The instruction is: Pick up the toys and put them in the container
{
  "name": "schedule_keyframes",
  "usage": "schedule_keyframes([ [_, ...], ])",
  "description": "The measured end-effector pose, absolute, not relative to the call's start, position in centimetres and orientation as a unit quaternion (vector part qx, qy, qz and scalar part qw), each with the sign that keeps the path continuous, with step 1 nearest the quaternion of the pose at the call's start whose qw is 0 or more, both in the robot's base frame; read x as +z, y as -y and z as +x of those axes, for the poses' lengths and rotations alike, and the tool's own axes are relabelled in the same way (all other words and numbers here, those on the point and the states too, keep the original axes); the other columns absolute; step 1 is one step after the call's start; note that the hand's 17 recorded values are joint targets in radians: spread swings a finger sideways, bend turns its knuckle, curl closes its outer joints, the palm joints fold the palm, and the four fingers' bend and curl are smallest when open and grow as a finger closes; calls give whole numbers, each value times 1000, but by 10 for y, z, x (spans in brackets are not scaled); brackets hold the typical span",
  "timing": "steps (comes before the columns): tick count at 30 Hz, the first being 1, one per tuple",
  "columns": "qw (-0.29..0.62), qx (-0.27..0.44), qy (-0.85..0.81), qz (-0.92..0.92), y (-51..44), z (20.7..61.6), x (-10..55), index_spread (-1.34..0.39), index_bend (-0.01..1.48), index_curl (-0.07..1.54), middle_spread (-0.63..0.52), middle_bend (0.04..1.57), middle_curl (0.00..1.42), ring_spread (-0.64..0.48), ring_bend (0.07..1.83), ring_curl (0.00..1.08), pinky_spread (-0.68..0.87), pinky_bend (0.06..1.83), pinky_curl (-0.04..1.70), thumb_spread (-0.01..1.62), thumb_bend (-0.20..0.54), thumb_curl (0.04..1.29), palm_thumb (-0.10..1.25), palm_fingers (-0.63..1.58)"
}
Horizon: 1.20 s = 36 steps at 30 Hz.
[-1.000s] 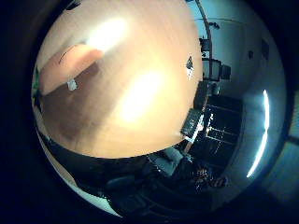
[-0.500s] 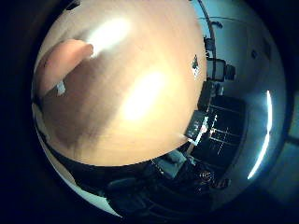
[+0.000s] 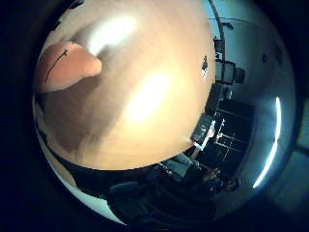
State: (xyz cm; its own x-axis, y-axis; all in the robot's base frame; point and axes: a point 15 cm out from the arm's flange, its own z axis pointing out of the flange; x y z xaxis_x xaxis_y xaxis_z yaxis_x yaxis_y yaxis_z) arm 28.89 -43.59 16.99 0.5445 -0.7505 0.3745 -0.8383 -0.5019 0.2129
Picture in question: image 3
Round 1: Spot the white tag with red marks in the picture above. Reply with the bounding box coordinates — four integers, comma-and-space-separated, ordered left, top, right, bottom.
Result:
200, 55, 210, 80

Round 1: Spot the black shelf rack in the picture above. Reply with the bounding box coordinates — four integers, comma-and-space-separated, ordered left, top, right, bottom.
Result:
206, 83, 259, 175

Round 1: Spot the dark desk monitor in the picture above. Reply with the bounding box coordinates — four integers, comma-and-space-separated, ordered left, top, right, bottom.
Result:
215, 59, 247, 86

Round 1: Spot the orange toy carrot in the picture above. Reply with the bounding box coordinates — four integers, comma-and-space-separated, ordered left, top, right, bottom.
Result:
33, 42, 103, 95

